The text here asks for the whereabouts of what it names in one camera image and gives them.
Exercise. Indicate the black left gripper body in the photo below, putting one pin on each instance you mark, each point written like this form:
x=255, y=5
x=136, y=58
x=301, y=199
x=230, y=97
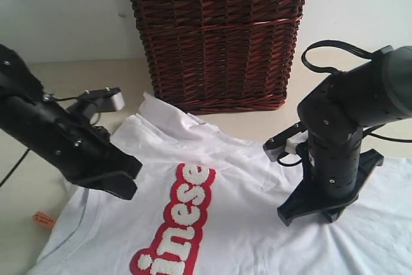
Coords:
x=70, y=143

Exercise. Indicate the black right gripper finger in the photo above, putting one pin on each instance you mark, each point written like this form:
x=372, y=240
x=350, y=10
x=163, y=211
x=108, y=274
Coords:
x=332, y=213
x=303, y=201

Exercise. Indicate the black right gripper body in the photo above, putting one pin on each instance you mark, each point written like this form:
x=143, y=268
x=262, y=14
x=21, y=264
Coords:
x=334, y=167

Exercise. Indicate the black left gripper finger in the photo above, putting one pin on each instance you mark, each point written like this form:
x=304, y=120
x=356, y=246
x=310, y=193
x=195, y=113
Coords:
x=118, y=183
x=120, y=161

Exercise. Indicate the white t-shirt with red lettering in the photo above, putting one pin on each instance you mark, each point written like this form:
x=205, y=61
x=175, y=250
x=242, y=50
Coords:
x=206, y=204

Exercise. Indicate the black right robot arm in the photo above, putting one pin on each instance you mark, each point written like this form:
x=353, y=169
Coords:
x=346, y=107

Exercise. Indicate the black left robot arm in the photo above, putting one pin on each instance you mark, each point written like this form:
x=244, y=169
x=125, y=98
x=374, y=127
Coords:
x=16, y=77

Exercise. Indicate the dark brown wicker basket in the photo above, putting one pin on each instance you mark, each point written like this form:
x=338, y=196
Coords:
x=213, y=56

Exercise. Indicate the orange garment tag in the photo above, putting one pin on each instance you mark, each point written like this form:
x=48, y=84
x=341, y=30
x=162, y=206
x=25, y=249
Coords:
x=44, y=220

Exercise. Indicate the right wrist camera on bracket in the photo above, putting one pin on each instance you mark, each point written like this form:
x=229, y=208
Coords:
x=285, y=143

